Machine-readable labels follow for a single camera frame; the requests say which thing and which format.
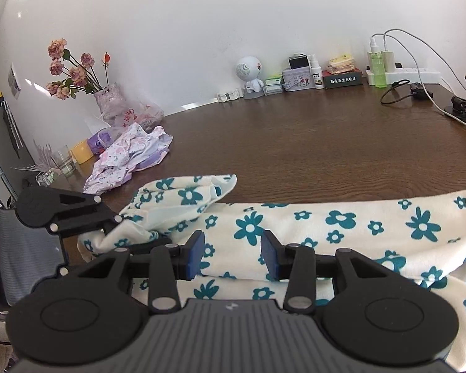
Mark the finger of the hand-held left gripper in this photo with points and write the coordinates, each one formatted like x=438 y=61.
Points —
x=106 y=219
x=143 y=249

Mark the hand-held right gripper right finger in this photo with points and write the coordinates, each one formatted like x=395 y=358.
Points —
x=270 y=256

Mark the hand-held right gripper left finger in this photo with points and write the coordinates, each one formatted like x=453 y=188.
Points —
x=196 y=254

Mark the cream pants teal flower print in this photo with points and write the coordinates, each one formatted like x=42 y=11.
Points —
x=334 y=237

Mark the lilac floral garment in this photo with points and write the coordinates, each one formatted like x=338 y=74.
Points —
x=120 y=159

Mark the yellow cup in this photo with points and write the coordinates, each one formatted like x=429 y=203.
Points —
x=81 y=153

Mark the clear glass tumbler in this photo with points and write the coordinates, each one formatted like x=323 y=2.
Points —
x=64 y=163

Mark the small glass jar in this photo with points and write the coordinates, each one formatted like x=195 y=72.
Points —
x=47 y=176

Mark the purple wipes packet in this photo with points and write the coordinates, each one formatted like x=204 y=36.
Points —
x=100 y=142

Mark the lilac dried leaf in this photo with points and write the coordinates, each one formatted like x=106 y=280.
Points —
x=39 y=155

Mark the white tissue pack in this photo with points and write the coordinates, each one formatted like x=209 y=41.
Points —
x=97 y=124

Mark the clear plastic bag red print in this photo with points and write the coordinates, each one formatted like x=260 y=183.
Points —
x=143 y=116

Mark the dark grey panel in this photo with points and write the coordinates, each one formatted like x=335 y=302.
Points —
x=0 y=143

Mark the dried rose bouquet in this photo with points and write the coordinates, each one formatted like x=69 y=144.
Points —
x=77 y=74

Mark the small white holder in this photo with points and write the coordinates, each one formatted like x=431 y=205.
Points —
x=230 y=95

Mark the white paper note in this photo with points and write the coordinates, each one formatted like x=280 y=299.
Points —
x=14 y=81

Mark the green white small boxes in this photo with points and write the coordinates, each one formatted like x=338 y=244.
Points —
x=273 y=84

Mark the printed tin box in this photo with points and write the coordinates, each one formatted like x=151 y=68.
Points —
x=298 y=81

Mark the white spray bottle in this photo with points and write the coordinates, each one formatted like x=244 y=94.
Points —
x=317 y=75

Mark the white robot toy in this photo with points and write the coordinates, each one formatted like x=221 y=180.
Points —
x=248 y=70

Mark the black box white lettering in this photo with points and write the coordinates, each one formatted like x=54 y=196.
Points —
x=341 y=79

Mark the small black box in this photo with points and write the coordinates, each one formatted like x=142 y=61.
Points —
x=298 y=62

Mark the yellow card stack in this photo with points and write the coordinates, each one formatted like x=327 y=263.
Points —
x=339 y=65

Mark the green spray bottle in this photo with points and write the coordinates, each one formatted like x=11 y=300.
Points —
x=377 y=68

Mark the white charger adapter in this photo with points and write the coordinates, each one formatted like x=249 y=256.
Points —
x=388 y=61

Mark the white power strip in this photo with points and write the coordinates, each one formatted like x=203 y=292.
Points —
x=415 y=74

